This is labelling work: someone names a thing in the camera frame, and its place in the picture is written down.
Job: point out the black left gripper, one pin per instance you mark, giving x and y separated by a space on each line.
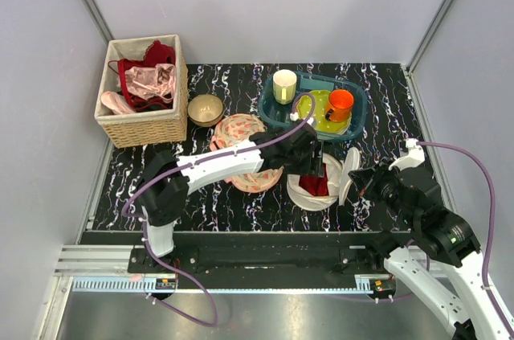
312 166

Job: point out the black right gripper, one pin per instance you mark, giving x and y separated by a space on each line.
367 179

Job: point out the white mesh cylindrical laundry bag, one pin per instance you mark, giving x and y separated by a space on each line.
339 182

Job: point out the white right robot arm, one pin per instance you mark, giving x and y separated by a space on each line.
472 311

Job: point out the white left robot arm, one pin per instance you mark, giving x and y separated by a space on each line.
168 182

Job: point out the red bra inside bag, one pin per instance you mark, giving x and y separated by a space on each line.
315 186

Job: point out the wicker laundry basket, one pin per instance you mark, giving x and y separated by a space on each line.
150 127

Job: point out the red lace bra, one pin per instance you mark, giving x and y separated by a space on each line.
156 53

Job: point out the green polka dot plate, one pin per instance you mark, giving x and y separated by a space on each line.
303 107

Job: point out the teal plastic dish tray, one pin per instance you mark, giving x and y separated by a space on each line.
277 115

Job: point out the orange mug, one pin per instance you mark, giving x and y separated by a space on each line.
339 106

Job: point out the cream ceramic cup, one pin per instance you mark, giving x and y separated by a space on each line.
284 86

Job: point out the beige ceramic bowl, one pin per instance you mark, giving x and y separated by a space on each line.
205 110

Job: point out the pink satin garment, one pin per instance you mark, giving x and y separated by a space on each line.
142 89

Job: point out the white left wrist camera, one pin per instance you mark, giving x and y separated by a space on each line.
295 117

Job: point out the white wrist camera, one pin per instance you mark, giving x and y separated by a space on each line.
414 157
295 117

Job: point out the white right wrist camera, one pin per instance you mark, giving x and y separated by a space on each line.
414 157

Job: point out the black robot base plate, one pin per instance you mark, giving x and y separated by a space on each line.
332 252

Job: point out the aluminium frame rail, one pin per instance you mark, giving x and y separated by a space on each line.
121 268

